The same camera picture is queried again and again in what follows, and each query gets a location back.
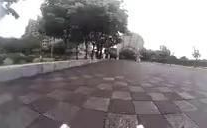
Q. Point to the group of people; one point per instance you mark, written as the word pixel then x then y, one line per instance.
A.
pixel 91 51

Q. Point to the chequered stone tile pavement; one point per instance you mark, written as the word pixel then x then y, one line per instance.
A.
pixel 124 86

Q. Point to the pale high-rise building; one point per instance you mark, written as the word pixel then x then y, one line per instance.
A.
pixel 132 40

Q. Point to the group of large trees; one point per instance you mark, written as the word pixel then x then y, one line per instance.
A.
pixel 81 20

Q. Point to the robot's own part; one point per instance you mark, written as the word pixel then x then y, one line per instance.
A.
pixel 64 126
pixel 140 126

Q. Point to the dark hedge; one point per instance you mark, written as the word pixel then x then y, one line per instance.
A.
pixel 177 61

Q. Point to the tall pale building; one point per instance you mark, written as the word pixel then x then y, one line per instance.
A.
pixel 33 28

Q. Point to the row of green bushes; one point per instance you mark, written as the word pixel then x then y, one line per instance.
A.
pixel 14 50

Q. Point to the small thin tree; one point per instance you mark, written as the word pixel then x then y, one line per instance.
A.
pixel 196 53

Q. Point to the low grey stone wall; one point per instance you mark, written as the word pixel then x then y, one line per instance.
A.
pixel 27 69

